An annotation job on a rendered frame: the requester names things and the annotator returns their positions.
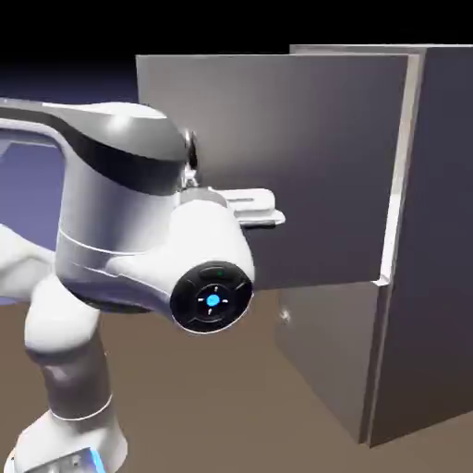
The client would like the small grey cabinet door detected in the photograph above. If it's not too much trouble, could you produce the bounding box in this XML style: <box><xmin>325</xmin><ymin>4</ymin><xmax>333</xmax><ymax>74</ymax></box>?
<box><xmin>273</xmin><ymin>280</ymin><xmax>392</xmax><ymax>445</ymax></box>

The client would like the large grey cabinet door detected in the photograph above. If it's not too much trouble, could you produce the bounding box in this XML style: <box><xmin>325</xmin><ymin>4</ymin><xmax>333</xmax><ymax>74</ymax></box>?
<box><xmin>135</xmin><ymin>53</ymin><xmax>427</xmax><ymax>294</ymax></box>

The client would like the grey cabinet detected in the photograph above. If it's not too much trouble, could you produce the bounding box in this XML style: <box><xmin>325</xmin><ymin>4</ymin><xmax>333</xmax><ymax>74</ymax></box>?
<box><xmin>273</xmin><ymin>43</ymin><xmax>473</xmax><ymax>449</ymax></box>

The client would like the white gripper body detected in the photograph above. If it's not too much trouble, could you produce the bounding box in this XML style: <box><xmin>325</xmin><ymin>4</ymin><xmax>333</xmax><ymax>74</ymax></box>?
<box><xmin>220</xmin><ymin>187</ymin><xmax>286</xmax><ymax>227</ymax></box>

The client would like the shiny metal door handle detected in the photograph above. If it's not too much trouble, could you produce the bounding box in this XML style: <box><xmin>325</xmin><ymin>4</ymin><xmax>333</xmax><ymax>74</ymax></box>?
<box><xmin>183</xmin><ymin>127</ymin><xmax>200</xmax><ymax>188</ymax></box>

